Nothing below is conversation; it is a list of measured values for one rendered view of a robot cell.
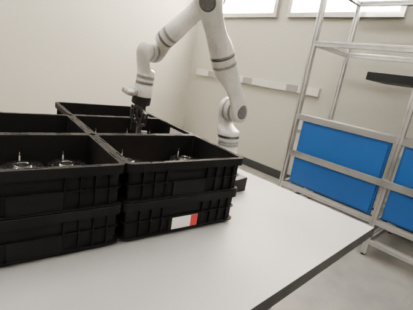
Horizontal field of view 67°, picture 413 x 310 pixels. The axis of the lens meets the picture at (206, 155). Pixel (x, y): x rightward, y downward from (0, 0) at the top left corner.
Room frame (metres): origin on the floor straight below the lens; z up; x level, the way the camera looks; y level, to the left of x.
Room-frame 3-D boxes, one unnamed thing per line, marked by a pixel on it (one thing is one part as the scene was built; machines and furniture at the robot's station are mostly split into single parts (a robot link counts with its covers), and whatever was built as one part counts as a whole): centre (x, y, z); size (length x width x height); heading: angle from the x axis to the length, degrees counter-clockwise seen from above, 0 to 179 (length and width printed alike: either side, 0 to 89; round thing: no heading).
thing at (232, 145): (1.29, -0.08, 0.84); 0.09 x 0.09 x 0.17; 40
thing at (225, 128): (1.29, -0.07, 1.00); 0.09 x 0.09 x 0.17; 46
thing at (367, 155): (2.49, -1.04, 0.60); 0.72 x 0.03 x 0.56; 46
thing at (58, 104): (1.45, 0.49, 0.92); 0.40 x 0.30 x 0.02; 128
